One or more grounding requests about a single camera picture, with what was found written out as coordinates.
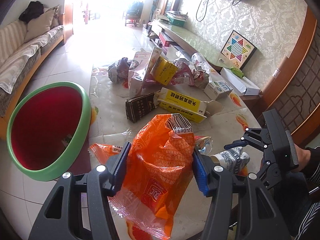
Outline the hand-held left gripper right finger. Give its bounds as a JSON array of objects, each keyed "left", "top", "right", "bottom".
[{"left": 192, "top": 149, "right": 292, "bottom": 240}]

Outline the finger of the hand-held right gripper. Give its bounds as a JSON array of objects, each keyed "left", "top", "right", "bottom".
[
  {"left": 234, "top": 159, "right": 282, "bottom": 191},
  {"left": 224, "top": 127, "right": 273, "bottom": 153}
]

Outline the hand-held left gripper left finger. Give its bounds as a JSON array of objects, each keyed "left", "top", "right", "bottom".
[{"left": 28, "top": 141, "right": 132, "bottom": 240}]

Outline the patterned paper cup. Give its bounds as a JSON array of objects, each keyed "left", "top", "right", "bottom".
[{"left": 210, "top": 147, "right": 250, "bottom": 175}]

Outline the orange snack bag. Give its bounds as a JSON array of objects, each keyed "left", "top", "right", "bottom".
[{"left": 107, "top": 114, "right": 200, "bottom": 240}]

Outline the long yellow cardboard box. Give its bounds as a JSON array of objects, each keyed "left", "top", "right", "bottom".
[{"left": 156, "top": 87, "right": 224, "bottom": 124}]

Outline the red bin with green rim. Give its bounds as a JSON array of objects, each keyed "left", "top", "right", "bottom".
[{"left": 6, "top": 81, "right": 92, "bottom": 182}]

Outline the person's right forearm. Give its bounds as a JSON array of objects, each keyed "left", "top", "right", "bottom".
[{"left": 304, "top": 147, "right": 320, "bottom": 188}]

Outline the person's right hand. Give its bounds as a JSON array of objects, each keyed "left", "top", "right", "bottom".
[{"left": 291, "top": 145, "right": 312, "bottom": 173}]

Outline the small orange wrapper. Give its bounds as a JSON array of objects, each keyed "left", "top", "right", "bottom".
[{"left": 88, "top": 142, "right": 129, "bottom": 163}]

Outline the crumpled clear plastic wrapper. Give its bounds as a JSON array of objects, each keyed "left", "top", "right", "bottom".
[{"left": 194, "top": 136, "right": 214, "bottom": 155}]

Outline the wooden lattice partition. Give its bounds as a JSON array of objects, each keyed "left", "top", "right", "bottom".
[{"left": 260, "top": 5, "right": 320, "bottom": 150}]

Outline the long white box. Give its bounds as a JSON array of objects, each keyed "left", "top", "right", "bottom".
[{"left": 220, "top": 67, "right": 262, "bottom": 96}]

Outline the clear fruit-print tablecloth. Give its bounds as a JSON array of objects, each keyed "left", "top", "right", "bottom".
[{"left": 89, "top": 45, "right": 263, "bottom": 240}]

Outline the white green milk carton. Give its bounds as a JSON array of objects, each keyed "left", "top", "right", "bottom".
[{"left": 204, "top": 80, "right": 233, "bottom": 100}]

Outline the dark brown box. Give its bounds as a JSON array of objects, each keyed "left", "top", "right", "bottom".
[{"left": 125, "top": 92, "right": 159, "bottom": 123}]

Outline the person's striped shirt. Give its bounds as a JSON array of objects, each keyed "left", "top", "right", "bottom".
[{"left": 295, "top": 200, "right": 320, "bottom": 240}]

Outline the small green toy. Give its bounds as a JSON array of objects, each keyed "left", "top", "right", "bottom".
[{"left": 230, "top": 66, "right": 244, "bottom": 78}]

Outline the crumpled pink foil wrapper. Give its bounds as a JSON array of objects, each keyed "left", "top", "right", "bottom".
[{"left": 170, "top": 57, "right": 210, "bottom": 88}]

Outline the star checkers board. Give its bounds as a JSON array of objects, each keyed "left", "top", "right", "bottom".
[{"left": 220, "top": 30, "right": 257, "bottom": 70}]

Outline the clear plastic bottle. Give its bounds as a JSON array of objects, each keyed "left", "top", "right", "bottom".
[{"left": 191, "top": 52, "right": 213, "bottom": 72}]

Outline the crumpled grey pink wrapper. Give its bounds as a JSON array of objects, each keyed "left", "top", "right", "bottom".
[{"left": 108, "top": 57, "right": 130, "bottom": 84}]

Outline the short yellow open box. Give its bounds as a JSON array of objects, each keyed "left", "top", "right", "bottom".
[{"left": 150, "top": 56, "right": 179, "bottom": 85}]

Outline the long television cabinet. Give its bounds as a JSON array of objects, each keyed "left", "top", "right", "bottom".
[{"left": 144, "top": 19, "right": 230, "bottom": 74}]

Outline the flat red box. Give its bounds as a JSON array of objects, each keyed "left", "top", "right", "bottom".
[{"left": 159, "top": 31, "right": 177, "bottom": 47}]

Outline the green box stack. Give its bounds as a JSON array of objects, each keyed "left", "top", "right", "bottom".
[{"left": 157, "top": 10, "right": 189, "bottom": 26}]

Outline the wooden sofa with striped cover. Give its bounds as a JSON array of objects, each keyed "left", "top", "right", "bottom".
[{"left": 0, "top": 5, "right": 65, "bottom": 140}]

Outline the wooden chair with clothes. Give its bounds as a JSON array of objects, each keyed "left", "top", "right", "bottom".
[{"left": 124, "top": 1, "right": 144, "bottom": 27}]

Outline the beige pillow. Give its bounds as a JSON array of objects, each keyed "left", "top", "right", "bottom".
[{"left": 24, "top": 9, "right": 57, "bottom": 43}]

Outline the black cloth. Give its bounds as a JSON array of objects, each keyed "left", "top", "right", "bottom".
[{"left": 19, "top": 1, "right": 45, "bottom": 23}]

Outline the black television cable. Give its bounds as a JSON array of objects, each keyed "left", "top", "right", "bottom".
[{"left": 196, "top": 0, "right": 210, "bottom": 22}]

